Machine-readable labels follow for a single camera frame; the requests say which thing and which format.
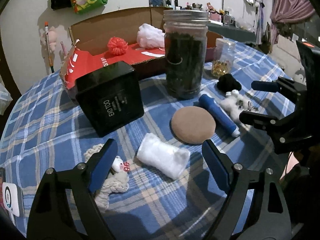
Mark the tall glass jar dark contents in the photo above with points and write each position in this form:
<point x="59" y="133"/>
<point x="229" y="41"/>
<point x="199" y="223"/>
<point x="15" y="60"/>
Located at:
<point x="185" y="43"/>

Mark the white fluffy bunny keychain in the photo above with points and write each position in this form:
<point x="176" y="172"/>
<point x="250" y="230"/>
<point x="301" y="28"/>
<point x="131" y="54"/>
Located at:
<point x="235" y="103"/>

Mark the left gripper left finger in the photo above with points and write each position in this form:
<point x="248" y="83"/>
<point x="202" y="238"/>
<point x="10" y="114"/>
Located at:
<point x="50" y="216"/>

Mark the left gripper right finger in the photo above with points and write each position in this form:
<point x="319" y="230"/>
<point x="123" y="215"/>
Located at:
<point x="268" y="216"/>

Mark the cream chunky knit scrunchie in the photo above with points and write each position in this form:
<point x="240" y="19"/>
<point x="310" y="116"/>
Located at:
<point x="117" y="181"/>

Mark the white square device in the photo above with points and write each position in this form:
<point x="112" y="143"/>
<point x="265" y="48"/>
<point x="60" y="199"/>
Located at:
<point x="13" y="199"/>

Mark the blue plaid tablecloth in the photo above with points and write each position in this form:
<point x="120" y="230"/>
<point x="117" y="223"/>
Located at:
<point x="165" y="199"/>

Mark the small glass jar gold contents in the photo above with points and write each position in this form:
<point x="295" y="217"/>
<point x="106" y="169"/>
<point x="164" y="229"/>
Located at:
<point x="223" y="59"/>

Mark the black EXOTOO box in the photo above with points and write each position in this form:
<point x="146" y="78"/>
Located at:
<point x="110" y="97"/>

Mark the orange tipped stick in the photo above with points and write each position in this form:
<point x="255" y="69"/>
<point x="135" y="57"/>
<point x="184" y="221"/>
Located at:
<point x="48" y="47"/>

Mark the white mesh bath pouf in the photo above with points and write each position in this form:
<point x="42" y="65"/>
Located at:
<point x="150" y="37"/>

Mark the black pom pom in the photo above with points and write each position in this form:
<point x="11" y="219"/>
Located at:
<point x="228" y="83"/>

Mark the blue and white sock roll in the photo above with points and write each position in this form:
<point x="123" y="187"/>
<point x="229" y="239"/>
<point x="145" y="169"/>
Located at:
<point x="219" y="114"/>

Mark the tan round powder puff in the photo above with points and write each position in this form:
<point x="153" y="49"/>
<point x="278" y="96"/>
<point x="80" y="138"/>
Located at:
<point x="193" y="125"/>

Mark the dark green covered side table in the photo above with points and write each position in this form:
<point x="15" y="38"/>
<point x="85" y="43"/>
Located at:
<point x="231" y="32"/>

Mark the coral red bath pouf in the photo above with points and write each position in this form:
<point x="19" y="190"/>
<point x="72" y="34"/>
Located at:
<point x="117" y="46"/>

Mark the cardboard box red lining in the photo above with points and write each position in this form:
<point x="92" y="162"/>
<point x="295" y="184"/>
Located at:
<point x="89" y="51"/>

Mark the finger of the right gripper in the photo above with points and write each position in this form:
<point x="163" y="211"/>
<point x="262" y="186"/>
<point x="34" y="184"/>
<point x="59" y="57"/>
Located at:
<point x="272" y="86"/>
<point x="268" y="123"/>

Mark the purple curtain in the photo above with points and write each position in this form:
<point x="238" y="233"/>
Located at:
<point x="289" y="11"/>

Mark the pink plush on wall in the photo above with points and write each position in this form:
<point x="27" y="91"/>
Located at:
<point x="52" y="39"/>

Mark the white cloth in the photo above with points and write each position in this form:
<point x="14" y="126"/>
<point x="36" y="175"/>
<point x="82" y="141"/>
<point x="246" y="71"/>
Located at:
<point x="168" y="159"/>

